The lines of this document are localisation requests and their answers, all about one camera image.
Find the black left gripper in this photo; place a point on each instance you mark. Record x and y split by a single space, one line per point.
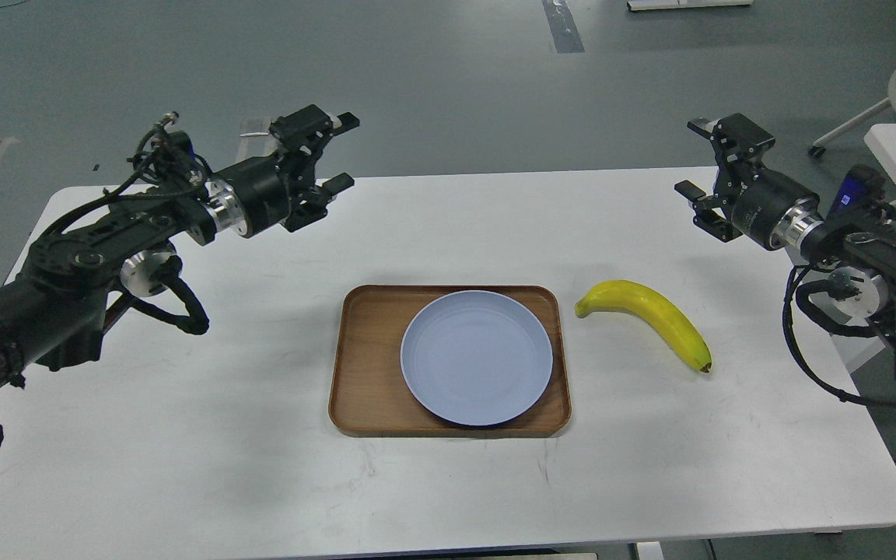
281 189

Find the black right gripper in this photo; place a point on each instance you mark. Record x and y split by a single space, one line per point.
769 207

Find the light blue plate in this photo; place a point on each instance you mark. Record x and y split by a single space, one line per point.
476 358

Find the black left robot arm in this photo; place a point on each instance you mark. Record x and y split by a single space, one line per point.
115 253

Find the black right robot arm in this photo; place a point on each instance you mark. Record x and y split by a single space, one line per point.
847 282

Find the yellow banana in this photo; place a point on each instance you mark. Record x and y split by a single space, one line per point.
669 322

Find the grey floor tape strip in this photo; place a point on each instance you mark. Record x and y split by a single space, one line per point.
563 29

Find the wooden rectangular tray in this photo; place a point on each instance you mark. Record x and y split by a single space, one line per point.
370 398

